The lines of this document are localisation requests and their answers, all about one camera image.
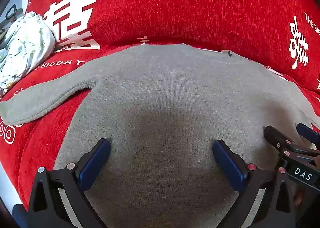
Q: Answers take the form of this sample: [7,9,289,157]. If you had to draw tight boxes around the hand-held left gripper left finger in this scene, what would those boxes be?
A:
[27,138,112,228]

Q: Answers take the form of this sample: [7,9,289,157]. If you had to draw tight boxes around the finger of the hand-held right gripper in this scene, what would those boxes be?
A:
[296,123,320,149]
[264,126,320,171]

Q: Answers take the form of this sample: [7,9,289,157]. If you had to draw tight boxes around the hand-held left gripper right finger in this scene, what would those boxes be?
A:
[212,139,298,228]

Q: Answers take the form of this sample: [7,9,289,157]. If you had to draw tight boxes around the grey knitted sweater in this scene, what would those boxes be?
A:
[0,43,320,228]

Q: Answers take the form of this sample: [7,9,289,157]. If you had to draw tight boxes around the red printed bed sheet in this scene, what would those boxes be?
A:
[0,40,320,213]

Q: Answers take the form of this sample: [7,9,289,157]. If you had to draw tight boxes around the dark blue cloth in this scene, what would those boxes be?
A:
[11,204,28,228]

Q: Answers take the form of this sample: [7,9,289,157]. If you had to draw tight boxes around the white floral cloth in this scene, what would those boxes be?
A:
[0,11,56,91]

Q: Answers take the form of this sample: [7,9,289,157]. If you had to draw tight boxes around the red printed quilt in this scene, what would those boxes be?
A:
[25,0,320,91]

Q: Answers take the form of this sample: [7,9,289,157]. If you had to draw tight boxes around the black frame object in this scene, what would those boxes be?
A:
[4,3,17,22]

